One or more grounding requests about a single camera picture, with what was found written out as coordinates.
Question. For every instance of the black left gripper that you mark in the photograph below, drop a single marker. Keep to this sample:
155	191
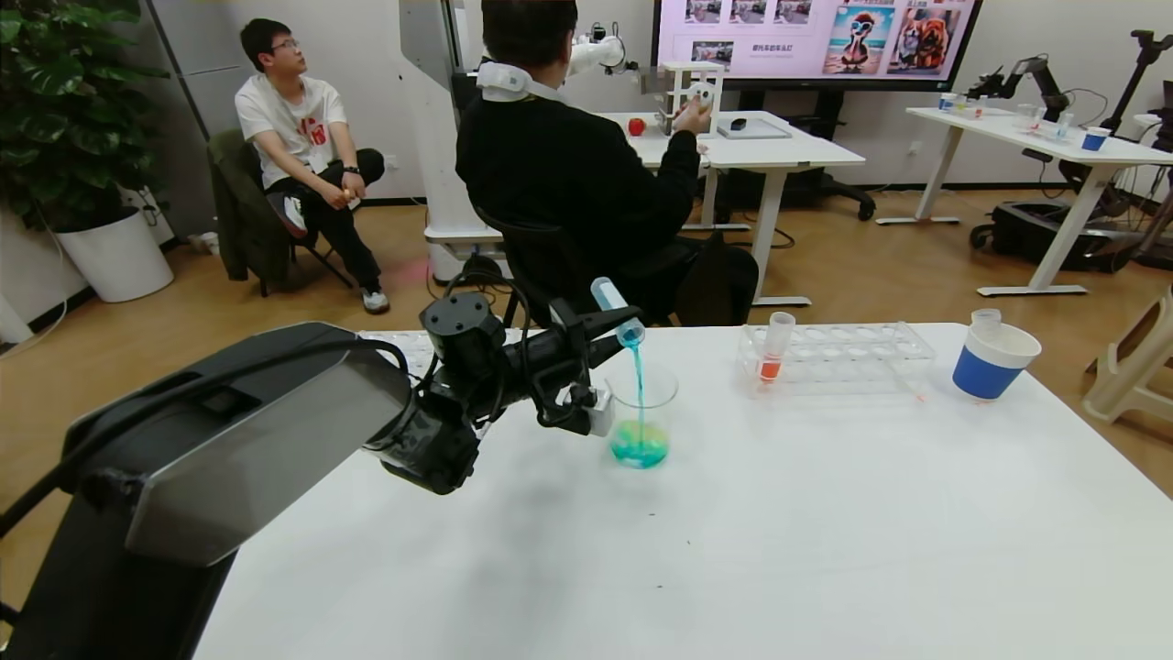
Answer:
574	332

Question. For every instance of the chair with dark jacket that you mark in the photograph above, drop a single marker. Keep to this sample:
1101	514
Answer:
243	218

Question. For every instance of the grey flat tray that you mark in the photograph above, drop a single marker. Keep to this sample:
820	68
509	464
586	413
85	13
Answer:
765	131

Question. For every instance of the grey tall cabinet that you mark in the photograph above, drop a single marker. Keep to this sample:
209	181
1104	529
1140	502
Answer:
202	55

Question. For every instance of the white neck-worn headset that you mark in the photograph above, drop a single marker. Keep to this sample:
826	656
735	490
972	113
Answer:
504	81

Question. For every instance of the small background tube rack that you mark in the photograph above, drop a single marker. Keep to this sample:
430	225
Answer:
1045	124
958	103

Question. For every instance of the blue and white paper cup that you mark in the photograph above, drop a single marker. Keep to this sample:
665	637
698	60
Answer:
988	371

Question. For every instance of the yellow-pigment clear test tube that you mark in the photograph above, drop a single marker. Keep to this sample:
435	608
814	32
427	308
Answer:
985	320

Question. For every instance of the clear glass beaker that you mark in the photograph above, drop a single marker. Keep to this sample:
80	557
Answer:
641	445

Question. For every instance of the white humanoid robot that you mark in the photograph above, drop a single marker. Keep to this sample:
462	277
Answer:
440	165

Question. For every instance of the blue-pigment clear test tube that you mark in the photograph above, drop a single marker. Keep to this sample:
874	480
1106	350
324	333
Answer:
609	298

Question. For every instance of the large wall display screen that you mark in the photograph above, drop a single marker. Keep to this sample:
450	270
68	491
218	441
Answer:
806	37

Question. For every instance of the white small drawer unit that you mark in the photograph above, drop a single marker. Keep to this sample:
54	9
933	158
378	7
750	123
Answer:
710	69

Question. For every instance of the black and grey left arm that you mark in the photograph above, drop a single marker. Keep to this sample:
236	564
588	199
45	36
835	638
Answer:
229	440

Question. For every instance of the person in white t-shirt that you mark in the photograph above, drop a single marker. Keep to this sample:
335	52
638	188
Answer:
293	124

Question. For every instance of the black background robot arm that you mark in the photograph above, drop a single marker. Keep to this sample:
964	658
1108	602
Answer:
1045	78

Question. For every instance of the person in black sweater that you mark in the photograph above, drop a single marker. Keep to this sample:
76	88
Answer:
577	174

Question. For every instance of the small blue paper cup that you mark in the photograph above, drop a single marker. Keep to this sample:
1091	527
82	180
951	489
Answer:
1092	140

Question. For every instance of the white standing desk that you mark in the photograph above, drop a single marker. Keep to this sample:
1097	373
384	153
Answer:
797	154
1008	130

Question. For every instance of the black display stand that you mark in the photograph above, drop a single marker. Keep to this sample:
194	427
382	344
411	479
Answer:
827	112

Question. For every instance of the large green potted plant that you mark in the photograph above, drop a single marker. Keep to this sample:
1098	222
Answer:
64	110

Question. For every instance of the clear acrylic test tube rack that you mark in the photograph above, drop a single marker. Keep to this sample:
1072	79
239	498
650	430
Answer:
825	359
389	341

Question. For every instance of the white handheld controller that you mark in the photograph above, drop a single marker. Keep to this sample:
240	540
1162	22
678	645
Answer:
701	94

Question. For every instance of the orange-pigment clear test tube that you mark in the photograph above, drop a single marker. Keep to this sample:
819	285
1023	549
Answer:
771	368

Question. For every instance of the black office chair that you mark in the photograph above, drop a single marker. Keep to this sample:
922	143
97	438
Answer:
660	266

